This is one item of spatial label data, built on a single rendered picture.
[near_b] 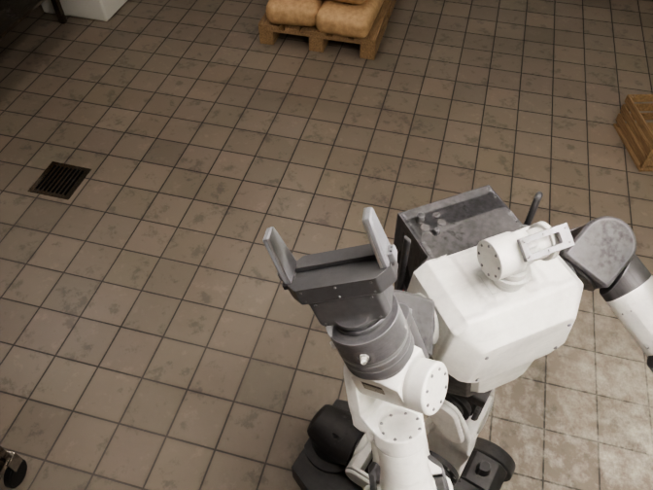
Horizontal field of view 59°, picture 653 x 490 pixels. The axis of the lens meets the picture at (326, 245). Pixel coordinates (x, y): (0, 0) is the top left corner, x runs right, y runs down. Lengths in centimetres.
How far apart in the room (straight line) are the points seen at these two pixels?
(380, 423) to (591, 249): 51
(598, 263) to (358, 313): 58
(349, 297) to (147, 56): 373
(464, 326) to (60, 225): 254
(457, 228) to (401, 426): 41
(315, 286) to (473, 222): 53
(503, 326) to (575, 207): 231
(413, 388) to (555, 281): 42
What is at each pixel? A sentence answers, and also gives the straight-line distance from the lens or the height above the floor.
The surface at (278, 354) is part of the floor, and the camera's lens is 250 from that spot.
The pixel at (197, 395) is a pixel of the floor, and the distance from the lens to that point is 246.
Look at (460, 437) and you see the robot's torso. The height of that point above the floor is 92.
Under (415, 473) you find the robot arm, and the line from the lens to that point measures 82.
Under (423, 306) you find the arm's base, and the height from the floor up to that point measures 140.
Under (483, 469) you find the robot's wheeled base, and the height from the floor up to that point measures 25.
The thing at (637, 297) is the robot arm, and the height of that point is 134.
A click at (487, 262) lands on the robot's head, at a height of 147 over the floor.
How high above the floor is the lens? 218
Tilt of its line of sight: 50 degrees down
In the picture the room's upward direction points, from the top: straight up
